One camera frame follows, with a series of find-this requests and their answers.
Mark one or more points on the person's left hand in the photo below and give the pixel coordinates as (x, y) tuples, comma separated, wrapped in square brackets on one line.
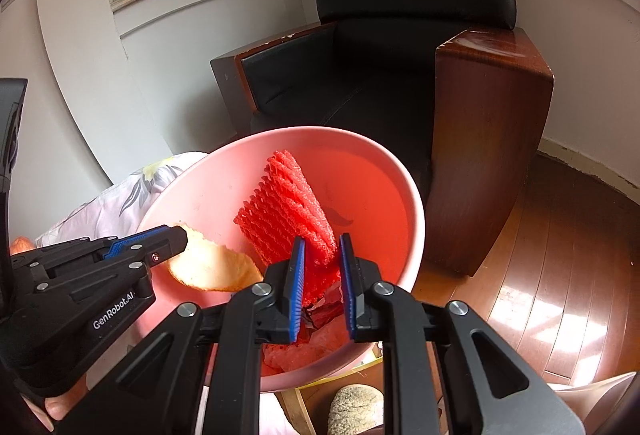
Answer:
[(52, 407)]

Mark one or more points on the floral pink tablecloth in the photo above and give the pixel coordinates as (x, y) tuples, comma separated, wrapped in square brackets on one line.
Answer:
[(115, 210)]

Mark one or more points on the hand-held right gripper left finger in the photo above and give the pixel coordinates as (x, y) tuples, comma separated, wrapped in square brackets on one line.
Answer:
[(298, 287)]

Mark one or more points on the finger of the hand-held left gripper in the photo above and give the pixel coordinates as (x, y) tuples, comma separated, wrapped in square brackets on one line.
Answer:
[(167, 250), (132, 245)]

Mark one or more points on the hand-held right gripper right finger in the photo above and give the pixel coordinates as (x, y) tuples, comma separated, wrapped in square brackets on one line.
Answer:
[(346, 287)]

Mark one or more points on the red foam fruit net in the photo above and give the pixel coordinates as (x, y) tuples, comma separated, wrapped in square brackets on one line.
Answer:
[(287, 210)]

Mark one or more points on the grey fuzzy object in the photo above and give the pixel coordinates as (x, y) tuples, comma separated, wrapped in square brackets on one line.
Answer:
[(355, 410)]

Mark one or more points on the black leather wooden armchair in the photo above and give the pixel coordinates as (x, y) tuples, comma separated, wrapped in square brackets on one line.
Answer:
[(380, 80)]

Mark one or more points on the small orange peel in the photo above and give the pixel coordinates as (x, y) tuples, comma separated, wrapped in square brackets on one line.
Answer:
[(215, 267)]

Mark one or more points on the pink plastic bucket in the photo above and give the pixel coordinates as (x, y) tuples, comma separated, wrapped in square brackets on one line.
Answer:
[(215, 195)]

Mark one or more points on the white plastic object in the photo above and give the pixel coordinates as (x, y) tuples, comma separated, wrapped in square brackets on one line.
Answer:
[(590, 397)]

